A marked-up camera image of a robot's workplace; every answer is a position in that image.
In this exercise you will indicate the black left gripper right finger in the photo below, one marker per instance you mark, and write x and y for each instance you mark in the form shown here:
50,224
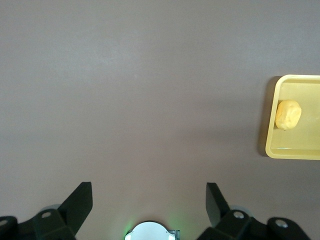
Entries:
232,225

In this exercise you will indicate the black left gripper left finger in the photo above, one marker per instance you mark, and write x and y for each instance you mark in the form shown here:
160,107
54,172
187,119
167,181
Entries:
62,220

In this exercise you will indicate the yellow potato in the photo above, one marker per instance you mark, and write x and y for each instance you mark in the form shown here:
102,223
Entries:
288,115

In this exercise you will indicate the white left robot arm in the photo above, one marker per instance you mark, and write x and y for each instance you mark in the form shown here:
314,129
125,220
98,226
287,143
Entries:
150,232

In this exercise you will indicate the yellow plastic tray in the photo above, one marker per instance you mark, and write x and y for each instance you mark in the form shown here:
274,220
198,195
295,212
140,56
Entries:
295,142

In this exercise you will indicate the brown table mat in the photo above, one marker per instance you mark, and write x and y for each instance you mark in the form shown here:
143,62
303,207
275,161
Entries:
125,87

